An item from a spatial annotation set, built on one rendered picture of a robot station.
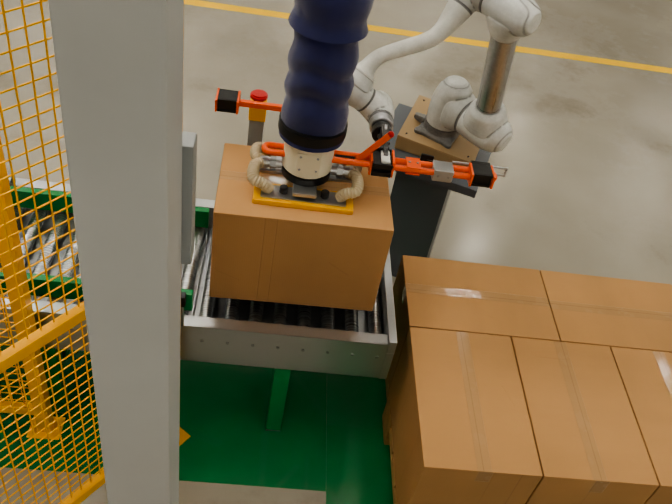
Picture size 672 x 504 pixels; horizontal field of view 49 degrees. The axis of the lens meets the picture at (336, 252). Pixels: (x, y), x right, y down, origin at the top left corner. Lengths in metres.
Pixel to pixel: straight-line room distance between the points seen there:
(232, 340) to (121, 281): 1.28
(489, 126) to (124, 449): 1.95
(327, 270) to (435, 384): 0.55
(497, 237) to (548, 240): 0.31
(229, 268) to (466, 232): 1.92
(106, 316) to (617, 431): 1.89
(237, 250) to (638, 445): 1.53
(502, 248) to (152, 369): 2.87
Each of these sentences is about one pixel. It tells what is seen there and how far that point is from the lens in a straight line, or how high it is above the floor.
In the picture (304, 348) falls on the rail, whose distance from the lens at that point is 2.66.
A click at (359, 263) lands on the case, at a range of 2.55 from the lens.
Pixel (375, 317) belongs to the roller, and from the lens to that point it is 2.79.
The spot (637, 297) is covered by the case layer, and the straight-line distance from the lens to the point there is 3.35.
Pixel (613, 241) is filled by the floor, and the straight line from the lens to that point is 4.55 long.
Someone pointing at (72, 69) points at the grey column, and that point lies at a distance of 1.15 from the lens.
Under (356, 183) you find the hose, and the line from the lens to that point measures 2.49.
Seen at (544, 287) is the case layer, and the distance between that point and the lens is 3.19.
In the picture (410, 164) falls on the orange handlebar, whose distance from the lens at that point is 2.53.
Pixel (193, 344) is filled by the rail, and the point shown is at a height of 0.50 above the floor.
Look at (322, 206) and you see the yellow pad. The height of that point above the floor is 1.02.
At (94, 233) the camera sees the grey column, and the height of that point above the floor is 1.68.
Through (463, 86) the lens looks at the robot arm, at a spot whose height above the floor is 1.09.
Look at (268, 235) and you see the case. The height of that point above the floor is 0.93.
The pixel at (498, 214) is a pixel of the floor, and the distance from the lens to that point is 4.39.
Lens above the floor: 2.57
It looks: 42 degrees down
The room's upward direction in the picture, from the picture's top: 12 degrees clockwise
